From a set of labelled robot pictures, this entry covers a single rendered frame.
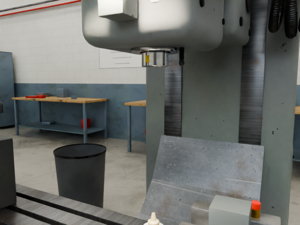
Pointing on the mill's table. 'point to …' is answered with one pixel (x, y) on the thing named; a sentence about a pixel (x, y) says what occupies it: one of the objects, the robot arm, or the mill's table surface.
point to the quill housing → (157, 26)
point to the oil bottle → (153, 220)
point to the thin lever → (181, 56)
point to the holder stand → (7, 172)
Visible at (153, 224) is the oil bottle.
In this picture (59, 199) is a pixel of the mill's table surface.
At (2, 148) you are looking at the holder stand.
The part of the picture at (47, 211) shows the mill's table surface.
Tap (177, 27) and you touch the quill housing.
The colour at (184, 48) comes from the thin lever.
